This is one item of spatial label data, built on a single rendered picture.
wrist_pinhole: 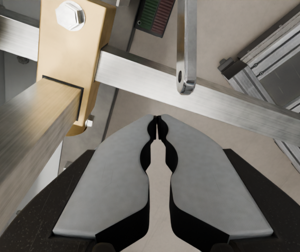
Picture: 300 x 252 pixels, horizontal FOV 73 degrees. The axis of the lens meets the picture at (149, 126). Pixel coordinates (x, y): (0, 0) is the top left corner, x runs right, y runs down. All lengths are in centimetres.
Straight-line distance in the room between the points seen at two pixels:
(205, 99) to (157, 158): 116
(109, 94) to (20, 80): 22
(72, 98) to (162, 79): 8
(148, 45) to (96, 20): 88
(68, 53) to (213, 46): 95
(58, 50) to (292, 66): 93
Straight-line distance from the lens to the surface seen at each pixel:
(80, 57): 19
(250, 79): 96
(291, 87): 106
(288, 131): 27
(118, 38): 35
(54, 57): 20
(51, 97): 18
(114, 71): 20
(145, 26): 34
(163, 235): 205
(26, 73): 51
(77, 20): 18
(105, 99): 38
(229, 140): 136
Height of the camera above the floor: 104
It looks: 59 degrees down
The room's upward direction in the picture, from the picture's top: 178 degrees counter-clockwise
